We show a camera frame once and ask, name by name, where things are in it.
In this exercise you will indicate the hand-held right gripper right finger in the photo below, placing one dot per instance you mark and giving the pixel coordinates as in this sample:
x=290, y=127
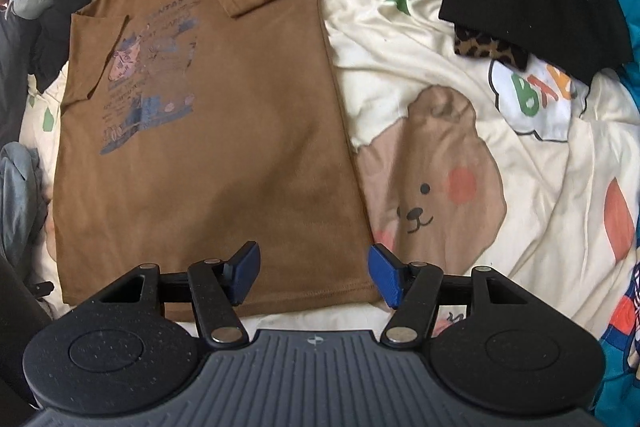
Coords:
x=385, y=274

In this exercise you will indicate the teal printed cloth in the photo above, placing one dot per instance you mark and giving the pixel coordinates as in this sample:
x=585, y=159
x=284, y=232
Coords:
x=622, y=387

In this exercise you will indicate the grey-blue garment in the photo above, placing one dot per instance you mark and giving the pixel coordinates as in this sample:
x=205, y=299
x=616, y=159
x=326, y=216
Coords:
x=20, y=187

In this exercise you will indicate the brown printed t-shirt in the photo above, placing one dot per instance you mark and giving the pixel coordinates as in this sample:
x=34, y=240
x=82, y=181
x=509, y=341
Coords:
x=225, y=132

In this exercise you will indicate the black crumpled garment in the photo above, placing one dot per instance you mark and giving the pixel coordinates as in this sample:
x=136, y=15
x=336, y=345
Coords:
x=50, y=42

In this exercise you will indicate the dark grey duvet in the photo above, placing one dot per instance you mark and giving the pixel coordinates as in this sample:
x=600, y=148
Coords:
x=10, y=82

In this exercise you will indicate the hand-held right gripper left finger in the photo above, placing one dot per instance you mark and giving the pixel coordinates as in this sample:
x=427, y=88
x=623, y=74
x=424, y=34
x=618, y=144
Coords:
x=245, y=274

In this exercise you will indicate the leopard print cloth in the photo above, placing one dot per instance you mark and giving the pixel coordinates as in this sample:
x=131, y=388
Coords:
x=480, y=44

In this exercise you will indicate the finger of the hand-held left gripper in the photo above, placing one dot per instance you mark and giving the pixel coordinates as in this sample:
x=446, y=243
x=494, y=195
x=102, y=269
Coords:
x=42, y=289

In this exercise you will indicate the cream bear print blanket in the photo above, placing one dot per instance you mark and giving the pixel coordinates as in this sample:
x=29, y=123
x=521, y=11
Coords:
x=450, y=32

